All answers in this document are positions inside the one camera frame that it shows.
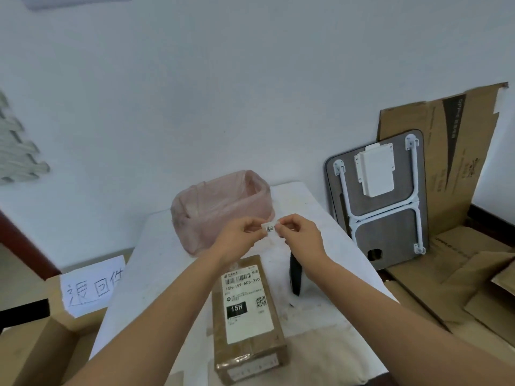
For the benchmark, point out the person's left thumb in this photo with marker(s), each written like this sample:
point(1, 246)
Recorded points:
point(252, 222)

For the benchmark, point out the person's right thumb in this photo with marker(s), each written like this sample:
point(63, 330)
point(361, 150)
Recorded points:
point(289, 221)

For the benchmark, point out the person's right forearm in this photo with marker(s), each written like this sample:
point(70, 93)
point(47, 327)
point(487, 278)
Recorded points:
point(386, 325)

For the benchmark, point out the white handwritten paper sign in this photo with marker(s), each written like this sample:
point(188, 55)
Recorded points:
point(94, 287)

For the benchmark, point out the person's left hand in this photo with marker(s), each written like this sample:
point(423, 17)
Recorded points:
point(235, 243)

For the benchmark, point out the open brown cardboard box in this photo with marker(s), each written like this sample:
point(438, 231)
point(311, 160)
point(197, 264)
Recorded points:
point(36, 349)

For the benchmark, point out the black handheld device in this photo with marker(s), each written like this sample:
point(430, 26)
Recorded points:
point(296, 277)

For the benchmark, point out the brown parcel with white label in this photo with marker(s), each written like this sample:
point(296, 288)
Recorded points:
point(251, 349)

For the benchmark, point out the grey patterned wall decoration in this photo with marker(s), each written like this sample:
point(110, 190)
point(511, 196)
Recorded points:
point(18, 156)

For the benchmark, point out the bin with pink plastic bag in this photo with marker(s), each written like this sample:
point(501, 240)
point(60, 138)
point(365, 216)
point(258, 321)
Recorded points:
point(209, 209)

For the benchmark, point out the person's left forearm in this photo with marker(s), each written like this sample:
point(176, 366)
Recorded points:
point(161, 317)

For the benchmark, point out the small white printed sticker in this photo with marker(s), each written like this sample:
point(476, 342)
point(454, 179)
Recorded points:
point(271, 228)

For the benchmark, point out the large flattened brown cardboard sheet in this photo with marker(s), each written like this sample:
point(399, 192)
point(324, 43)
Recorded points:
point(454, 168)

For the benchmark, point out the grey folding table white legs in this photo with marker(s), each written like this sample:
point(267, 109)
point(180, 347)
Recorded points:
point(386, 233)

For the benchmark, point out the person's right hand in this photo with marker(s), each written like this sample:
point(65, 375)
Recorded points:
point(305, 245)

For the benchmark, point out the brown flattened cardboard boxes pile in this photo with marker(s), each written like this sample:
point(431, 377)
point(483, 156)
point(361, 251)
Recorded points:
point(466, 285)

